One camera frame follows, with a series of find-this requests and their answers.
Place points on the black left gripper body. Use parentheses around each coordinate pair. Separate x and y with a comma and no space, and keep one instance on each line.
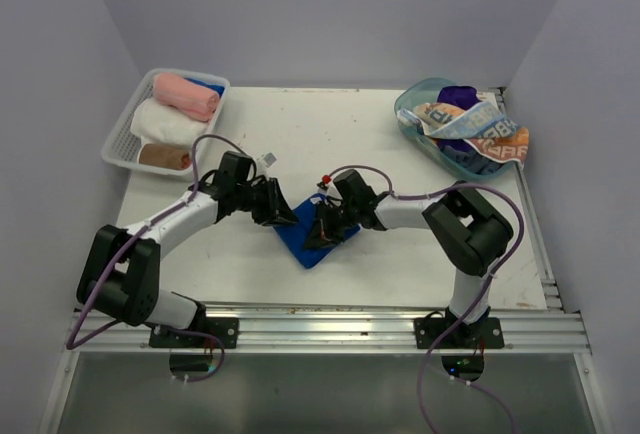
(261,192)

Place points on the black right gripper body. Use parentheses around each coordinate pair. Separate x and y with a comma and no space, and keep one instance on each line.
(338,218)

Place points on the royal blue towel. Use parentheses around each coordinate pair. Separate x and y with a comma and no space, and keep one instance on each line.
(294,237)

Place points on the orange blue printed towel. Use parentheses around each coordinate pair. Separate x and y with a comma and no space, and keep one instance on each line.
(483,128)

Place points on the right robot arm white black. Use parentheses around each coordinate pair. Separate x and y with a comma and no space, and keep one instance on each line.
(472,233)

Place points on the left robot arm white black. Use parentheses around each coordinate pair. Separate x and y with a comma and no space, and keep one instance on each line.
(121,277)

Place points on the blue rolled towel in basket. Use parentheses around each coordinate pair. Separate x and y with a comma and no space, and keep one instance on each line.
(206,90)

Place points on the brown rolled towel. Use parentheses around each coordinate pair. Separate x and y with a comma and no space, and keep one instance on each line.
(164,156)

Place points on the grey-blue towel in tub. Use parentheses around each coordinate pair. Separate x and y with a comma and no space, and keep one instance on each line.
(471,161)

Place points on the teal transparent plastic tub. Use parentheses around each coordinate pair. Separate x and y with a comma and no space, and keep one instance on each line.
(426,91)

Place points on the white rolled towel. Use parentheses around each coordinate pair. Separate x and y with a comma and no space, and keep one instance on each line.
(156,123)

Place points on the pink rolled towel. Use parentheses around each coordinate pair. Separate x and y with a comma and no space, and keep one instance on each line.
(195,101)

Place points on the purple towel in tub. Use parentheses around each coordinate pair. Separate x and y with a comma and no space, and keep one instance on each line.
(463,97)

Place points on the aluminium mounting rail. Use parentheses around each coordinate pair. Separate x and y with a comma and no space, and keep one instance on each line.
(341,330)

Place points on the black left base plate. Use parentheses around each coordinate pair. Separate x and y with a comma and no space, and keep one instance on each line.
(207,332)

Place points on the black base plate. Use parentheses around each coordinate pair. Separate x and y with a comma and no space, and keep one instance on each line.
(455,331)
(207,332)

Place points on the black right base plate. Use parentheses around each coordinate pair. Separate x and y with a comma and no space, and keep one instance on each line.
(455,331)

